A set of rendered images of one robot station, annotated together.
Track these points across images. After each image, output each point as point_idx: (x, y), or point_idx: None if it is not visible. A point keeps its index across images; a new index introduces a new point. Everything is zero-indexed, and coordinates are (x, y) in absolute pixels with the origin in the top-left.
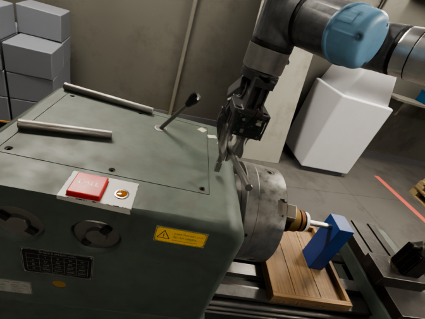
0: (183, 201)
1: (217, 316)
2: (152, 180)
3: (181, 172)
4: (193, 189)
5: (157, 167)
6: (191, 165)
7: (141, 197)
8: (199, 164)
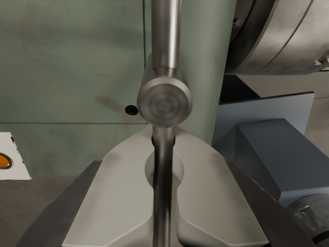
0: (101, 150)
1: None
2: (27, 116)
3: (73, 69)
4: (112, 118)
5: (12, 68)
6: (93, 24)
7: (31, 157)
8: (115, 11)
